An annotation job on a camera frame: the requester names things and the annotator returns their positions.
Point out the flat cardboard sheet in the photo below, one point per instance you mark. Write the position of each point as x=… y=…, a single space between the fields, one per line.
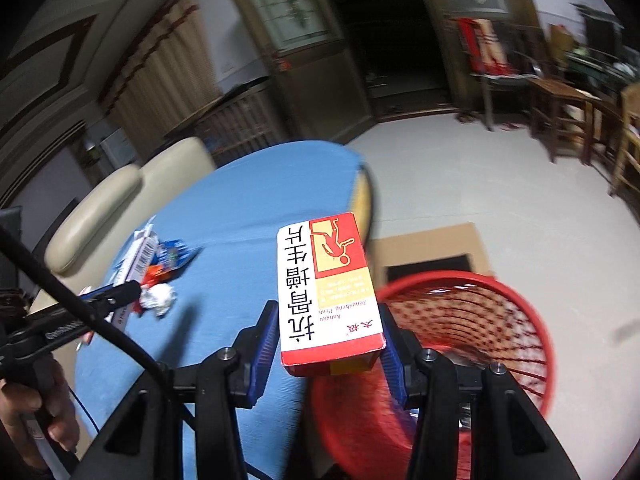
x=425 y=242

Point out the blue snack wrapper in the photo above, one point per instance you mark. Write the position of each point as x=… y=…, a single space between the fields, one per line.
x=175 y=252

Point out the brown door with glass pane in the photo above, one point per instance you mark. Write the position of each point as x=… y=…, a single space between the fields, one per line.
x=452 y=45
x=310 y=85

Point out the brown wooden stool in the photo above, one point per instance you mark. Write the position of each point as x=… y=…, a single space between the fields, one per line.
x=560 y=89

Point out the red garment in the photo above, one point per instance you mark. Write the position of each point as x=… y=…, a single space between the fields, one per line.
x=472 y=42

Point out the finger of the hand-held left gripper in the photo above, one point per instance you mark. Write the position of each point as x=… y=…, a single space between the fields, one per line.
x=100 y=290
x=122 y=294

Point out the round wooden table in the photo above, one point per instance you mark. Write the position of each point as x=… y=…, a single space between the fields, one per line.
x=361 y=200

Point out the metal frame chair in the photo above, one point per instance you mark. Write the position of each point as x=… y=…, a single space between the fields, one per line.
x=492 y=85

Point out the person's left hand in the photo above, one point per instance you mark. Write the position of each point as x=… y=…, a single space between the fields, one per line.
x=57 y=417

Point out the wooden slatted crib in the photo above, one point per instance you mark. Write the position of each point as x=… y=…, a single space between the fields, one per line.
x=235 y=125

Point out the red white medicine box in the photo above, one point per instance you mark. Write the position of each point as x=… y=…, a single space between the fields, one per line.
x=325 y=285

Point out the beige striped curtain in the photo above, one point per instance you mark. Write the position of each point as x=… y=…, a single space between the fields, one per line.
x=155 y=70

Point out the white appliance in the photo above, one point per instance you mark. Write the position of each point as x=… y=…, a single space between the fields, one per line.
x=117 y=147

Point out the orange snack wrapper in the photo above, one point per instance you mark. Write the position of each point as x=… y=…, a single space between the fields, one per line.
x=155 y=274

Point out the blue tablecloth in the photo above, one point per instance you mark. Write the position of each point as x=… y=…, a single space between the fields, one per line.
x=240 y=200

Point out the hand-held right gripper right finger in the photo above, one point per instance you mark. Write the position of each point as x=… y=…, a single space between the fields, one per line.
x=392 y=362

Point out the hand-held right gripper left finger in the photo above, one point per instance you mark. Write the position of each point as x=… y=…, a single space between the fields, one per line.
x=265 y=355

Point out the red plastic mesh basket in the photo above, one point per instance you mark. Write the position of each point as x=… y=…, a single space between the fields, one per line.
x=345 y=425

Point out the white plastic bag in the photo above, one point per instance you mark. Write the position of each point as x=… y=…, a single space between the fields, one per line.
x=160 y=299

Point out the beige leather sofa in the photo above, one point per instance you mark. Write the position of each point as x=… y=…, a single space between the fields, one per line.
x=100 y=210

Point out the white barcode carton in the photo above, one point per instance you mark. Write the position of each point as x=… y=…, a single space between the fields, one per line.
x=142 y=255

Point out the black computer monitor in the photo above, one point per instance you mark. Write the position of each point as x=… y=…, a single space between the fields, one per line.
x=600 y=30

